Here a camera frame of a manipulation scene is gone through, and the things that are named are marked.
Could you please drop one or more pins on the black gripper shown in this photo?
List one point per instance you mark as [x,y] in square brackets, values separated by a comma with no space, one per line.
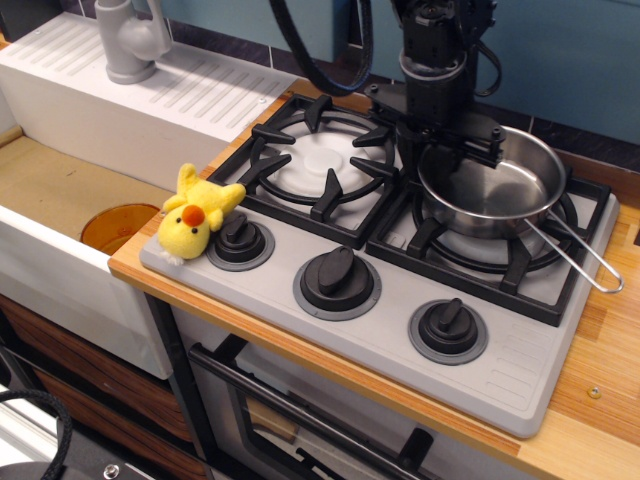
[443,119]

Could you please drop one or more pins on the stainless steel pan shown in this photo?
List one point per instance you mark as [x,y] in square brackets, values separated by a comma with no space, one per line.
[508,201]

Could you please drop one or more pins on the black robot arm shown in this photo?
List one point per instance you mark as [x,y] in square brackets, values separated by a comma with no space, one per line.
[442,44]

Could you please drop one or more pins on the grey toy stove top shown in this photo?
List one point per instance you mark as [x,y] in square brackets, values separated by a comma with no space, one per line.
[508,386]

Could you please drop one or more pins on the black middle stove knob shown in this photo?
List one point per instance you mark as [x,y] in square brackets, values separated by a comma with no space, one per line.
[337,286]

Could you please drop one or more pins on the black stove knob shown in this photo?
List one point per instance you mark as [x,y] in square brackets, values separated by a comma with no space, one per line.
[240,245]
[448,332]
[337,286]

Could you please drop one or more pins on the black right stove knob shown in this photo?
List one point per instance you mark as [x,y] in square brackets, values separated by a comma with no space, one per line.
[448,332]

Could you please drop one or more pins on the black left stove knob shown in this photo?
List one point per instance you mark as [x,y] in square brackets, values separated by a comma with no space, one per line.
[240,245]

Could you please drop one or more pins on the black left burner grate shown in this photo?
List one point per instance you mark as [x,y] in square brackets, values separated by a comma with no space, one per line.
[316,172]

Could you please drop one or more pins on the black burner grate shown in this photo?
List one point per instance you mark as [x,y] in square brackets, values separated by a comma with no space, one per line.
[316,172]
[542,274]

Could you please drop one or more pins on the black right burner grate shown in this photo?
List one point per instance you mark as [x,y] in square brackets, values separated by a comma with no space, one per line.
[542,274]

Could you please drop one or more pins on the yellow stuffed duck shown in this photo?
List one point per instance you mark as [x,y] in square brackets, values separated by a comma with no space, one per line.
[198,209]

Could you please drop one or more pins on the toy oven door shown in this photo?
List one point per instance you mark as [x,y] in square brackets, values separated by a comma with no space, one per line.
[285,422]

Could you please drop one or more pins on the grey toy faucet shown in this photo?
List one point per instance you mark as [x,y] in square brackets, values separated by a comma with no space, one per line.
[131,45]

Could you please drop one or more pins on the orange plastic plate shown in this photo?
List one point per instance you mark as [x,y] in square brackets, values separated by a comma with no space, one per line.
[110,229]

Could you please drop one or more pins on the white toy sink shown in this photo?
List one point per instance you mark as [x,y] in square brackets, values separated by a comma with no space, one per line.
[75,144]

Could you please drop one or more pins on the wooden drawer unit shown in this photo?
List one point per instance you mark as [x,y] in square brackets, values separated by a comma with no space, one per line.
[108,398]

